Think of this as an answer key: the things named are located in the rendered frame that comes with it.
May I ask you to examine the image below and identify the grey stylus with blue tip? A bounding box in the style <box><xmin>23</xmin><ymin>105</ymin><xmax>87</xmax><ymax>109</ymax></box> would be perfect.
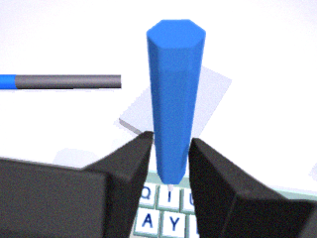
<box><xmin>0</xmin><ymin>74</ymin><xmax>122</xmax><ymax>90</ymax></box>

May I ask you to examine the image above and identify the blue octagonal rod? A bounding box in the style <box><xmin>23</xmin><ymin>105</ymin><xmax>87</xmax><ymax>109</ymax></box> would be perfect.
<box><xmin>147</xmin><ymin>20</ymin><xmax>206</xmax><ymax>191</ymax></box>

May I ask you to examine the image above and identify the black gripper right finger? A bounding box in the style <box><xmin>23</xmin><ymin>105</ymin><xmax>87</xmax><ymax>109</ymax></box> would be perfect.
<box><xmin>188</xmin><ymin>137</ymin><xmax>317</xmax><ymax>238</ymax></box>

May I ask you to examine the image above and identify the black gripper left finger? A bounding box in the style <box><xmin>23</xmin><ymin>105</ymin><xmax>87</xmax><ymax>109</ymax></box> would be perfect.
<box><xmin>0</xmin><ymin>130</ymin><xmax>154</xmax><ymax>238</ymax></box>

